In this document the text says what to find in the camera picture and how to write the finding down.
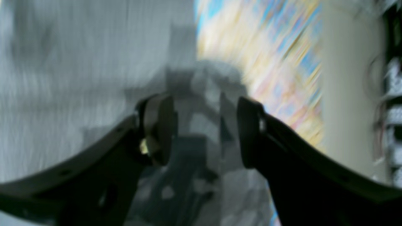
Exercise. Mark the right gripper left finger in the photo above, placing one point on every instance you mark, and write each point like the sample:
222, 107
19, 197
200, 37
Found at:
97, 186

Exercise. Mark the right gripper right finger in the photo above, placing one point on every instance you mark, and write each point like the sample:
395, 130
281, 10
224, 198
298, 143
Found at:
307, 187

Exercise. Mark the grey T-shirt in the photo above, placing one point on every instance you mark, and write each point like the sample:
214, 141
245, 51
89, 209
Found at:
72, 69

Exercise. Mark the patterned tablecloth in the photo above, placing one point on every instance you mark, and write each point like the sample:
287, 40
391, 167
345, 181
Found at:
277, 46

